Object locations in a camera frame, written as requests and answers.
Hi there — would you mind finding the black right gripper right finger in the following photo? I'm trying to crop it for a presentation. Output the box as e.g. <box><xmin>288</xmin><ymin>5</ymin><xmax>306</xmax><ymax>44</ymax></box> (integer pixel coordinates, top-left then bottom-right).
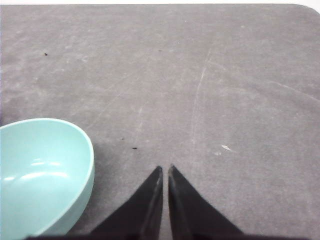
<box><xmin>168</xmin><ymin>165</ymin><xmax>245</xmax><ymax>240</ymax></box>

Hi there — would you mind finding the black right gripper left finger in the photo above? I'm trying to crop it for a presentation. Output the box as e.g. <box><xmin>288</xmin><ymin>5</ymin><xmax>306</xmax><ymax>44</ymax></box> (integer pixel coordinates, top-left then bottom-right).
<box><xmin>90</xmin><ymin>166</ymin><xmax>163</xmax><ymax>240</ymax></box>

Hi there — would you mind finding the teal ceramic bowl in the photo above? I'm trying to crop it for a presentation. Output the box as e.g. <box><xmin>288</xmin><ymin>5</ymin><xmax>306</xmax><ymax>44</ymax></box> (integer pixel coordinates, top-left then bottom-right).
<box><xmin>0</xmin><ymin>118</ymin><xmax>95</xmax><ymax>240</ymax></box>

